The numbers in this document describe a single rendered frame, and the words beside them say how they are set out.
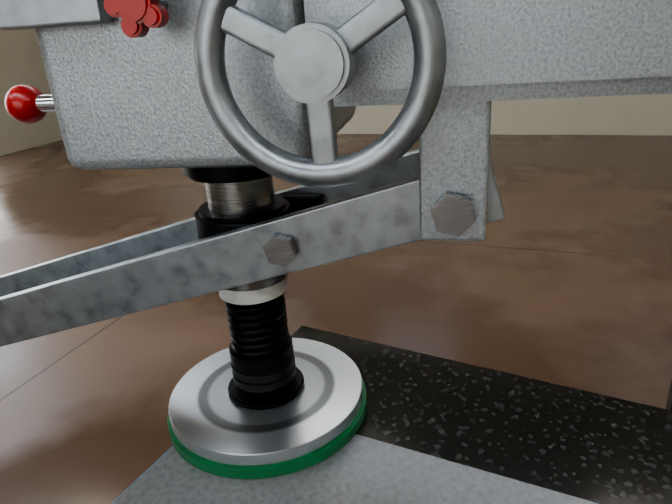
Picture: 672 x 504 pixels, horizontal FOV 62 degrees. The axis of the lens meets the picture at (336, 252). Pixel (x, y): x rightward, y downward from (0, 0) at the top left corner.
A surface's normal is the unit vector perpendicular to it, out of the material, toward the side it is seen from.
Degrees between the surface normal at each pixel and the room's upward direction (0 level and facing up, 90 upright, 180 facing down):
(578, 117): 90
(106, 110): 90
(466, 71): 90
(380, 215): 90
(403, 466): 0
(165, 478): 0
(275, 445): 0
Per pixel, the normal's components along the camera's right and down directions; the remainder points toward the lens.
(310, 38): -0.19, 0.38
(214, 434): -0.07, -0.93
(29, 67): 0.93, 0.08
